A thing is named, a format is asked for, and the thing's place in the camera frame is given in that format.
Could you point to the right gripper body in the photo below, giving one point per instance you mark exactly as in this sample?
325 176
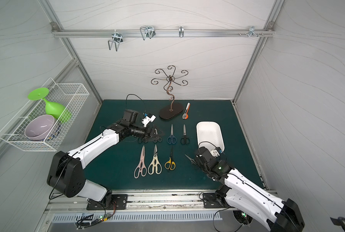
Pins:
198 161

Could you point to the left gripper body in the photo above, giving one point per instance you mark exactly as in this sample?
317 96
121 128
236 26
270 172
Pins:
149 133

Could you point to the small black scissors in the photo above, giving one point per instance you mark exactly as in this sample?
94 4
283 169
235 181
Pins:
157 139

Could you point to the tiny black scissors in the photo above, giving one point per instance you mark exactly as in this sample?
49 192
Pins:
192 161

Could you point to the blue handled scissors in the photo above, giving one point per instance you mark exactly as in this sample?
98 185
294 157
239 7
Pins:
171 138

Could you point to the beige scissors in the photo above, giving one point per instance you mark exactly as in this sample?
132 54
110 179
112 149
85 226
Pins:
155 167

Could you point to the white storage box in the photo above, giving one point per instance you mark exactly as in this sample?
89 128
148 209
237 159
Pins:
209 135

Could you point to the pink scissors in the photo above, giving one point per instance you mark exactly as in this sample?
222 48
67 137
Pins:
141 169

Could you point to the yellow black scissors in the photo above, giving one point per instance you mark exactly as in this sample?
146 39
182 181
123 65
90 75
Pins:
170 164

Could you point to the black handled scissors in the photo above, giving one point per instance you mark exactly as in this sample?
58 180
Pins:
185 139

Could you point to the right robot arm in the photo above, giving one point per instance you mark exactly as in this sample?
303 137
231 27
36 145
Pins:
236 191

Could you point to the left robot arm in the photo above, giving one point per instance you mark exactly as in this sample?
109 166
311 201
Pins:
66 173

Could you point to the dark metal jewelry stand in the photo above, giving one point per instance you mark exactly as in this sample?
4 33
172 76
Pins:
173 108

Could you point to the green plastic goblet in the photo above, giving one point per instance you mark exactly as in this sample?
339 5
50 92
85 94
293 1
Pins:
55 109

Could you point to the double prong metal hook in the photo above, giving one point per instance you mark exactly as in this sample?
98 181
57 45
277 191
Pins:
116 39

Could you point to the metal loop hook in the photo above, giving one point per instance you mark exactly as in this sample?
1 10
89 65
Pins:
147 32

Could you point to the lilac bowl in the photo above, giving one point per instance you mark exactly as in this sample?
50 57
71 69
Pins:
39 128

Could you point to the small metal hook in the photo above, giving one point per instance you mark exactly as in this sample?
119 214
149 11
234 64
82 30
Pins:
181 31

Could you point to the white vent strip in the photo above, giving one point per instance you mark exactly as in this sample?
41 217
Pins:
140 216

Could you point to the right metal hook cluster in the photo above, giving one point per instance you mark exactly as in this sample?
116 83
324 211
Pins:
251 33

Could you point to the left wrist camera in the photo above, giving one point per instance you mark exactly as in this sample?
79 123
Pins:
130 117

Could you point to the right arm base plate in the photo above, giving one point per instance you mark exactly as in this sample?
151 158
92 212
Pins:
210 200

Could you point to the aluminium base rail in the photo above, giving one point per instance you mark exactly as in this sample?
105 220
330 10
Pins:
139 201

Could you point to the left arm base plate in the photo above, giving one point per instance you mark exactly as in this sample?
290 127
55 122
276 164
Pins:
120 201

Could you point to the white wire basket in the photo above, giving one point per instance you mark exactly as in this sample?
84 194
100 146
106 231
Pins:
71 95

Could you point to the aluminium top rail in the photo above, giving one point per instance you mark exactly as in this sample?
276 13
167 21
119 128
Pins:
188 33

